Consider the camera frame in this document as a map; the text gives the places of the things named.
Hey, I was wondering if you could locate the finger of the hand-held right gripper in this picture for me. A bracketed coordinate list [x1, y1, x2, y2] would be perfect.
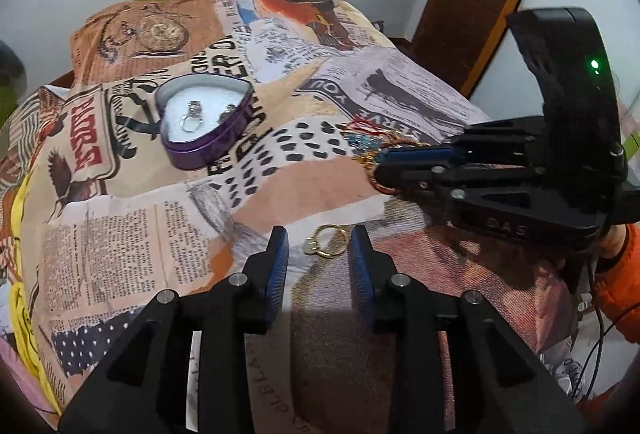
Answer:
[372, 162, 612, 243]
[384, 115, 548, 167]

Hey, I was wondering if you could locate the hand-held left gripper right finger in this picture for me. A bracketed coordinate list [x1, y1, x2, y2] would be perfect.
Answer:
[349, 224, 587, 434]

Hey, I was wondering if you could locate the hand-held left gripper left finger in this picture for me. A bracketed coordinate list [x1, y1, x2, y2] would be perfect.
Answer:
[57, 225, 291, 434]

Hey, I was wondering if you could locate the gold beaded bracelet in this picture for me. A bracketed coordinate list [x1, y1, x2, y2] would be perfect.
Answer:
[357, 140, 432, 195]

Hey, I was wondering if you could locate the gold ring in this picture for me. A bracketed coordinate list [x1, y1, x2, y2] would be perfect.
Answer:
[304, 224, 349, 259]

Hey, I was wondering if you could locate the purple heart-shaped tin box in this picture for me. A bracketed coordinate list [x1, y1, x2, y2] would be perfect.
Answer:
[153, 74, 255, 171]

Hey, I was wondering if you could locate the person's right forearm orange sleeve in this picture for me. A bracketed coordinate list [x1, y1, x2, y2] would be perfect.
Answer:
[594, 223, 640, 346]

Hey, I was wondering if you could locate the newspaper print blanket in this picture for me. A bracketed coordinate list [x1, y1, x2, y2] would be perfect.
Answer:
[0, 0, 576, 434]

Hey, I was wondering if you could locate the yellow cloth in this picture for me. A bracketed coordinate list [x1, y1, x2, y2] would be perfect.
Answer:
[9, 184, 63, 417]

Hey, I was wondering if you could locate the green object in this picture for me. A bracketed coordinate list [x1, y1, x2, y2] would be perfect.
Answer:
[0, 40, 27, 125]

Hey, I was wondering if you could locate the blue beaded bracelet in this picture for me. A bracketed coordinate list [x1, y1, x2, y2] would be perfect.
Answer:
[346, 132, 387, 155]

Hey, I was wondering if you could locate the red string bracelet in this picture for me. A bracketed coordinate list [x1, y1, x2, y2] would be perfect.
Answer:
[345, 115, 401, 137]

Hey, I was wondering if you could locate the silver ring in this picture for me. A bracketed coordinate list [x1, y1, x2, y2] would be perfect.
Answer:
[179, 100, 205, 133]

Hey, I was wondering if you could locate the black cable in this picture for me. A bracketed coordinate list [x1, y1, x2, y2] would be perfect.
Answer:
[574, 259, 640, 407]

